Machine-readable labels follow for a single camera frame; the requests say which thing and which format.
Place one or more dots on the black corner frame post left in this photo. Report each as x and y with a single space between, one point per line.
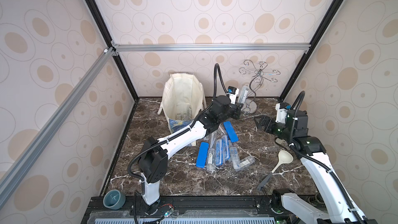
103 29

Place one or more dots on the aluminium frame rail left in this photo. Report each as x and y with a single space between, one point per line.
30 155

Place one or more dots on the black corner frame post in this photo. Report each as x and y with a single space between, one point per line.
324 24
103 29

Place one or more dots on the aluminium frame rail back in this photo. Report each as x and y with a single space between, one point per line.
211 47

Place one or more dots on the clear case with barcode label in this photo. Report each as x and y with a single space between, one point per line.
246 163

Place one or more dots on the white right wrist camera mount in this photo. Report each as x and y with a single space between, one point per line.
282 109

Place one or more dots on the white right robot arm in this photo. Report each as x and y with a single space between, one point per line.
341 209

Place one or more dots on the aluminium frame rail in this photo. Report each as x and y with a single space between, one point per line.
211 47
30 155

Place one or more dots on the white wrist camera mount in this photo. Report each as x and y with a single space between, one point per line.
233 94
282 109

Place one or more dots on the white spatula black handle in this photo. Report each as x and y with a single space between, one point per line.
284 157

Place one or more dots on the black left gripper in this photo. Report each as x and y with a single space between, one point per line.
236 110

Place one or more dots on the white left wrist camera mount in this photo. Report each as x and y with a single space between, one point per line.
233 94

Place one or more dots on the clear case blue compass front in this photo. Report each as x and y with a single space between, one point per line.
219 153

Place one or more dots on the black corner frame post right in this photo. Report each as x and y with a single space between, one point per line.
324 24

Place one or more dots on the clear case blue compass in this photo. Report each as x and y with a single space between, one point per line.
219 153
225 148

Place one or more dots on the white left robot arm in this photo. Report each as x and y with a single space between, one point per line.
151 164

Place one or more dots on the Starry Night canvas tote bag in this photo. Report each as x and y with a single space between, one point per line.
183 98

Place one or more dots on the chrome jewelry stand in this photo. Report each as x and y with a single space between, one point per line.
260 73

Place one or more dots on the grey green bowl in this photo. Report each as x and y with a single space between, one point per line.
114 200

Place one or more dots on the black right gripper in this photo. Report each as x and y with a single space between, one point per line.
270 124

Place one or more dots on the clear case blue compass rear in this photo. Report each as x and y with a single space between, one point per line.
225 148

